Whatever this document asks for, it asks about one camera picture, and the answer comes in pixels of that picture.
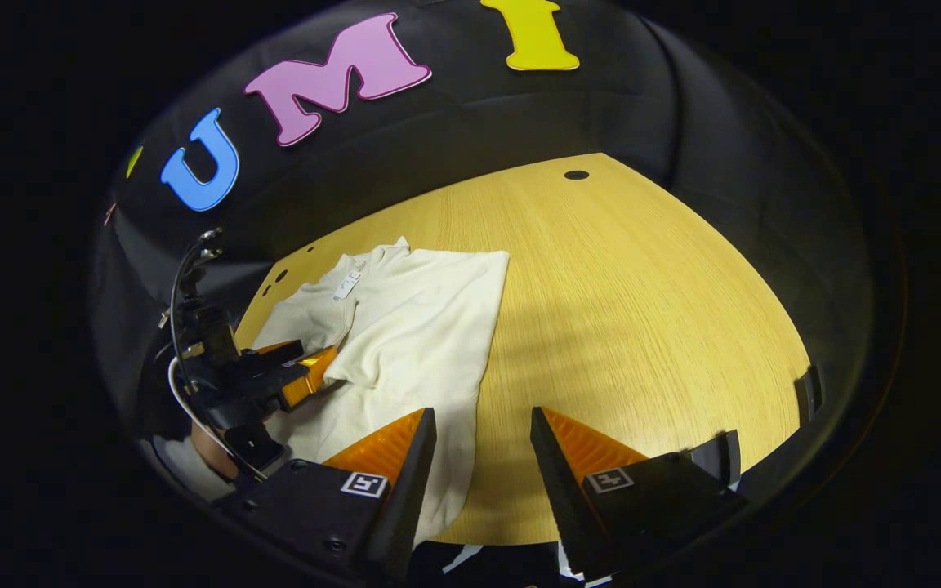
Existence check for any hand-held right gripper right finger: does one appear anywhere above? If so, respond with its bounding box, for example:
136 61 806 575
529 405 749 582

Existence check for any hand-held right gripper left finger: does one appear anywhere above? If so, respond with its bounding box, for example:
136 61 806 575
211 407 438 584

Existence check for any cream white garment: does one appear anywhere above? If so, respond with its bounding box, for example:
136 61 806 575
252 237 511 548

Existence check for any person's dark clothing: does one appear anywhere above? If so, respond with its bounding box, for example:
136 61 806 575
409 539 602 588

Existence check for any black backdrop cloth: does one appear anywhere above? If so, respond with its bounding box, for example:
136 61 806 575
87 0 880 458

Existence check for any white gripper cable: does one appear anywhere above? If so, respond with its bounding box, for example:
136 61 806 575
167 231 270 483

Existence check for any black curved bracket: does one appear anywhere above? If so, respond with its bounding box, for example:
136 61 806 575
793 364 823 425
687 430 743 489

